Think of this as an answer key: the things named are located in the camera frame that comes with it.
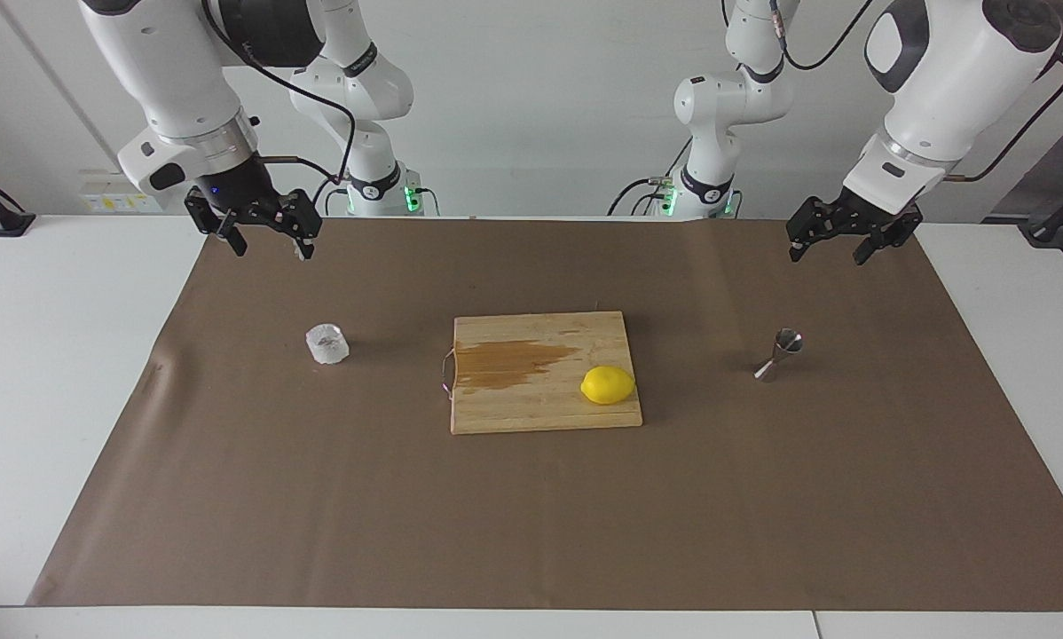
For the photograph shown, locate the dark grey panel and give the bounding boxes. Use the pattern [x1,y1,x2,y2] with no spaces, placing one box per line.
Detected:
[982,96,1063,223]

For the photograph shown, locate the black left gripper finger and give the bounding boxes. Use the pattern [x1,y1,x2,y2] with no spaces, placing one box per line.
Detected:
[785,197,849,264]
[853,206,925,267]

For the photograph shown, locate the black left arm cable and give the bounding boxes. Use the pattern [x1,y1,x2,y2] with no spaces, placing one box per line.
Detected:
[944,53,1063,183]

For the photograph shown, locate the black clamp mount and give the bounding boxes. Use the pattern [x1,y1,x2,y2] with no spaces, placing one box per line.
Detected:
[1020,173,1063,247]
[0,164,37,238]

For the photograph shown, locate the wooden cutting board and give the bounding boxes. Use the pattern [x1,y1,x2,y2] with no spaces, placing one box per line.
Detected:
[441,310,644,436]

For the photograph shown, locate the clear textured glass cup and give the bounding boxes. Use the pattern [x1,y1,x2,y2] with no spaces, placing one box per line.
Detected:
[305,323,351,366]

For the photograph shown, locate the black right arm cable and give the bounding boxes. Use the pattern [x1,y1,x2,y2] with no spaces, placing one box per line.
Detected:
[199,0,357,209]

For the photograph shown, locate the white wall socket strip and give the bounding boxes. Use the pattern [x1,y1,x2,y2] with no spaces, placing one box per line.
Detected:
[81,170,164,215]

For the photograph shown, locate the brown paper table mat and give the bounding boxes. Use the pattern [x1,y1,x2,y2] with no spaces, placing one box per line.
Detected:
[26,216,1063,611]

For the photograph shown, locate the steel double jigger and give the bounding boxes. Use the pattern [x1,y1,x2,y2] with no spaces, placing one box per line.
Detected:
[753,327,805,383]

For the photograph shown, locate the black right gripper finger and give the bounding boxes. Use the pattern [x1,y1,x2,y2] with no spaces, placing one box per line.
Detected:
[184,188,249,258]
[270,188,324,262]

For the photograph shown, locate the black base cables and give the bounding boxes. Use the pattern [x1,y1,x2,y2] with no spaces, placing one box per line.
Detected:
[609,138,692,217]

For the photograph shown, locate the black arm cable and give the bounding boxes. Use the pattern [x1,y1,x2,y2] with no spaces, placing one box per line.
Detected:
[199,0,357,209]
[944,53,1063,183]

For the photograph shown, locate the yellow lemon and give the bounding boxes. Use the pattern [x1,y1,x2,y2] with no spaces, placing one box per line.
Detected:
[580,365,636,406]

